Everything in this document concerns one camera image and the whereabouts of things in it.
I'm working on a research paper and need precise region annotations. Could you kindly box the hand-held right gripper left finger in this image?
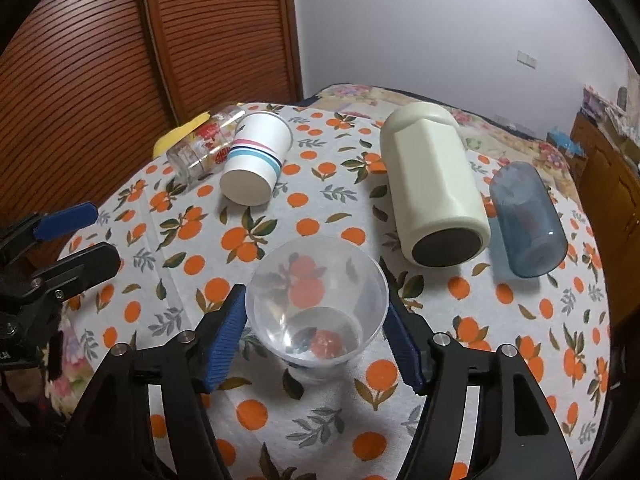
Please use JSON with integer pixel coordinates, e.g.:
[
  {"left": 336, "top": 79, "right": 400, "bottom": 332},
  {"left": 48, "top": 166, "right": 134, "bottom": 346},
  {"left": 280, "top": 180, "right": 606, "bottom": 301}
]
[{"left": 60, "top": 282, "right": 248, "bottom": 480}]

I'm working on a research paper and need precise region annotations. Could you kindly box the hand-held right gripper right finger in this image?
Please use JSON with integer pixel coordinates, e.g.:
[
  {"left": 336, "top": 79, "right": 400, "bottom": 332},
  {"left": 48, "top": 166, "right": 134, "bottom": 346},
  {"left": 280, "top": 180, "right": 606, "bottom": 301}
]
[{"left": 379, "top": 257, "right": 581, "bottom": 480}]

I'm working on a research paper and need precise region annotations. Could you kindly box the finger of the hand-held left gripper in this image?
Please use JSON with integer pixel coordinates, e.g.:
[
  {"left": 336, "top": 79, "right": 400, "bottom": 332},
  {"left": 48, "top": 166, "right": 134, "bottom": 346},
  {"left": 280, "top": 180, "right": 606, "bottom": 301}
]
[
  {"left": 0, "top": 202, "right": 99, "bottom": 267},
  {"left": 29, "top": 242, "right": 122, "bottom": 307}
]

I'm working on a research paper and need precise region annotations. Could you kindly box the clear plastic cup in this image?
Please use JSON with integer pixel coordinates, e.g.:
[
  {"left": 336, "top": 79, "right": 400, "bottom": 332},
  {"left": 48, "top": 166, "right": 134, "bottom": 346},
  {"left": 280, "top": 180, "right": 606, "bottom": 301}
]
[{"left": 245, "top": 236, "right": 390, "bottom": 385}]

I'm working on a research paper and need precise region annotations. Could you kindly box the cream tumbler cup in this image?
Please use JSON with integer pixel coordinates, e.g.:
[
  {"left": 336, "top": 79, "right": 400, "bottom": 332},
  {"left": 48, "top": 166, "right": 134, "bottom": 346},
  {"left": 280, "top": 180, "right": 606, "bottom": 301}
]
[{"left": 380, "top": 101, "right": 492, "bottom": 268}]

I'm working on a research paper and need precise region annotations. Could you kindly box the blue translucent cup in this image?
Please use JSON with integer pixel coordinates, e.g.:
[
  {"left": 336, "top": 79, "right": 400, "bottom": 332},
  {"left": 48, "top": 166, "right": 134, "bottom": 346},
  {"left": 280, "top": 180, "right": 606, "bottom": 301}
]
[{"left": 488, "top": 161, "right": 569, "bottom": 279}]

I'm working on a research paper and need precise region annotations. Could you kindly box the white striped paper cup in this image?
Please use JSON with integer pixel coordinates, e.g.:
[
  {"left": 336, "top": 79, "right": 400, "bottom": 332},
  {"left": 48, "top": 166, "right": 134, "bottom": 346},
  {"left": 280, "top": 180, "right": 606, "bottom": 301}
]
[{"left": 220, "top": 111, "right": 294, "bottom": 207}]

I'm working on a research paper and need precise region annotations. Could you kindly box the orange fruit print tablecloth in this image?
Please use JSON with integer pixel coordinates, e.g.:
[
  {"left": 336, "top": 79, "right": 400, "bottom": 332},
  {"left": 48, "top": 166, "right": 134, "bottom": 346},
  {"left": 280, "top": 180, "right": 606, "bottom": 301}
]
[{"left": 56, "top": 101, "right": 612, "bottom": 480}]

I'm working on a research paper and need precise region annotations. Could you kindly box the brown louvred wardrobe door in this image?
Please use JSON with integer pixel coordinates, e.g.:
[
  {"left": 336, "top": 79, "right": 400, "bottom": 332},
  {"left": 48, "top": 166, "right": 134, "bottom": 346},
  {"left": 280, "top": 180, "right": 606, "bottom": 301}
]
[
  {"left": 139, "top": 0, "right": 304, "bottom": 127},
  {"left": 0, "top": 0, "right": 177, "bottom": 273}
]

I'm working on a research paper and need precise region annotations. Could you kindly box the yellow cloth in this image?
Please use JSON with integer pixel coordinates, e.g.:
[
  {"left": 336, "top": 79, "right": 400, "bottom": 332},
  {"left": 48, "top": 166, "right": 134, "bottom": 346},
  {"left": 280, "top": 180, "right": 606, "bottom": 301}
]
[{"left": 152, "top": 111, "right": 211, "bottom": 159}]

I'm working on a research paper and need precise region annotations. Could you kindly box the clear glass jar red print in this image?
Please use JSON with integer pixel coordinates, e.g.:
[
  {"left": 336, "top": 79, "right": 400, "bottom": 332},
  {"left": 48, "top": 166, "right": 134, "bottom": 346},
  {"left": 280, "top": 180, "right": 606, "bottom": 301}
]
[{"left": 166, "top": 105, "right": 246, "bottom": 187}]

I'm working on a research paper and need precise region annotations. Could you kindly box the floral quilt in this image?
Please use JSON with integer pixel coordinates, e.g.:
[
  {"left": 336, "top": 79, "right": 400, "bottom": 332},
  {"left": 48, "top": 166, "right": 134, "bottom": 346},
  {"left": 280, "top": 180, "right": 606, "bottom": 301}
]
[{"left": 299, "top": 83, "right": 587, "bottom": 202}]

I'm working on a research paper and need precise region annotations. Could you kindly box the blue plastic item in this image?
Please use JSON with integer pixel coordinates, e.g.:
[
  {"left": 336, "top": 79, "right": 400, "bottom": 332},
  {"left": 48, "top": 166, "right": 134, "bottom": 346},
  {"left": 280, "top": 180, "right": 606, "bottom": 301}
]
[{"left": 547, "top": 130, "right": 587, "bottom": 157}]

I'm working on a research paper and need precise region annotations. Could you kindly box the wooden cabinet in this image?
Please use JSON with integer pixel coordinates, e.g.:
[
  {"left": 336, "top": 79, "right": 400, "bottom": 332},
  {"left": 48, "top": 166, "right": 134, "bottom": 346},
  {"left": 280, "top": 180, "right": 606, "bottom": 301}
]
[{"left": 569, "top": 110, "right": 640, "bottom": 322}]

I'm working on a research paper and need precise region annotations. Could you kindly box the pale clutter pile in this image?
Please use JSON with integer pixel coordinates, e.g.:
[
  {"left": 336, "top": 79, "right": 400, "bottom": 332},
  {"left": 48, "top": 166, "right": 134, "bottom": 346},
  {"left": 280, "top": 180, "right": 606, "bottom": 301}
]
[{"left": 581, "top": 72, "right": 640, "bottom": 147}]

